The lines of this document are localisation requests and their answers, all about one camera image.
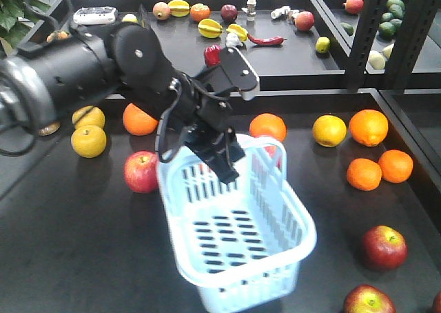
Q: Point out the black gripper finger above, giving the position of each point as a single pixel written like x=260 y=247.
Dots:
x=233 y=150
x=217 y=162

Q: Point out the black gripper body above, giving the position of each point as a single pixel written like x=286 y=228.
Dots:
x=201 y=117

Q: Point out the light blue plastic basket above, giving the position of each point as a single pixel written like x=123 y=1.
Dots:
x=240 y=244

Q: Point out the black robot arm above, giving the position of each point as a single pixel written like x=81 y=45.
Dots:
x=42 y=83

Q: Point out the red apple near right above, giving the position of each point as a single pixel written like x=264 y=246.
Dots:
x=274 y=152

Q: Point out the red apple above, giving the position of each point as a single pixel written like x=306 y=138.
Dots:
x=436 y=304
x=140 y=172
x=274 y=152
x=384 y=248
x=367 y=298

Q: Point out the orange behind apple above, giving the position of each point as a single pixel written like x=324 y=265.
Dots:
x=270 y=125

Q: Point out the orange back left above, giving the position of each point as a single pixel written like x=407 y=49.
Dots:
x=137 y=122

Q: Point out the red bell pepper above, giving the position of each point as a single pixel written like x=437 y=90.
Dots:
x=212 y=55

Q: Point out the red apple far left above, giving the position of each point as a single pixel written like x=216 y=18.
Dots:
x=140 y=172

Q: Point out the white garlic bulb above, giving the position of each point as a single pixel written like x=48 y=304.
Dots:
x=232 y=40

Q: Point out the yellow starfruit front left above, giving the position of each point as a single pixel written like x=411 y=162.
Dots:
x=210 y=28

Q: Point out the yellow starfruit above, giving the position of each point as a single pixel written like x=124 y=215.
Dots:
x=241 y=33
x=179 y=8
x=210 y=28

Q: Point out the yellow citrus fruit right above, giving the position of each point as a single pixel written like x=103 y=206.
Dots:
x=329 y=130

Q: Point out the yellow starfruit front right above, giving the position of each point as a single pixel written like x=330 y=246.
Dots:
x=241 y=33

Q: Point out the orange persimmon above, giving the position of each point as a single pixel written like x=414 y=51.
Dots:
x=199 y=11

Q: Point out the red chili pepper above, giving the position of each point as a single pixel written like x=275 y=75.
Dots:
x=270 y=42

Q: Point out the dark purple fruit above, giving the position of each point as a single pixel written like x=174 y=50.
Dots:
x=228 y=13

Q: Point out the yellow starfruit back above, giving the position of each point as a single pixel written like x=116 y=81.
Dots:
x=179 y=8

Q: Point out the small yellow lemon back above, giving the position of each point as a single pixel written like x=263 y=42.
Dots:
x=129 y=17

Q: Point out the small orange middle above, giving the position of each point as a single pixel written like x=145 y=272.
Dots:
x=364 y=174

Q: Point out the orange front right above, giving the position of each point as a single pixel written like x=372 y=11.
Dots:
x=369 y=127

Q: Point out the small yellow-green lime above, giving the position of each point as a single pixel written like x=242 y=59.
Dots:
x=323 y=45

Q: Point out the red pomegranate middle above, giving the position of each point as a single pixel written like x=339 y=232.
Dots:
x=304 y=21

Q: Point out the white packaged tray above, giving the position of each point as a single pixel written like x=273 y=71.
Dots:
x=95 y=15

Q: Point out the brown mushroom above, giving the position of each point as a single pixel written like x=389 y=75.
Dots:
x=49 y=129

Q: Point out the small orange right pair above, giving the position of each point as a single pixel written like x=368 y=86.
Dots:
x=396 y=166

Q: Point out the pale pear upper tray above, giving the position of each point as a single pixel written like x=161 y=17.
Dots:
x=376 y=60

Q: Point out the red apple front lower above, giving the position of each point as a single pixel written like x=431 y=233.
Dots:
x=384 y=248

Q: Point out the red peach upper tray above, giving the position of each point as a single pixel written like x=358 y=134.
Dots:
x=353 y=6

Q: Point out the red apple front bottom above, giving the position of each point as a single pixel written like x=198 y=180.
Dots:
x=367 y=298

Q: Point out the pile of green avocados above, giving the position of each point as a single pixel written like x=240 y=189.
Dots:
x=391 y=19

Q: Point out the potted green plant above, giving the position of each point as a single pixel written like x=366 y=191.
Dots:
x=17 y=18

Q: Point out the red apple front right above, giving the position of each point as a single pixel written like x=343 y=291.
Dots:
x=436 y=304

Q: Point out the black steel shelf post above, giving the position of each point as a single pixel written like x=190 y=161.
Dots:
x=362 y=42

